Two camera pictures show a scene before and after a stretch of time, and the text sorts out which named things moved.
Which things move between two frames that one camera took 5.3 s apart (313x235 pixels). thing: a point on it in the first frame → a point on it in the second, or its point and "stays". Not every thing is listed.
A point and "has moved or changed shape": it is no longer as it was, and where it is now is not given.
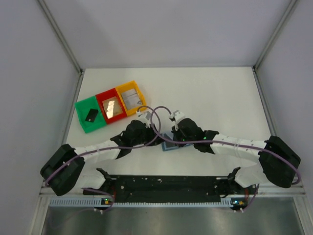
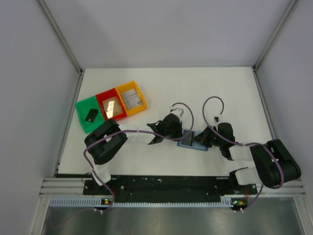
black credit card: x=92 y=115 stays
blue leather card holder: x=167 y=146 has moved or changed shape
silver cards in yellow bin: x=131 y=98 stays
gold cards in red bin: x=112 y=107 stays
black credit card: x=169 y=144 has moved or changed shape
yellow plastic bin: x=131 y=97 stays
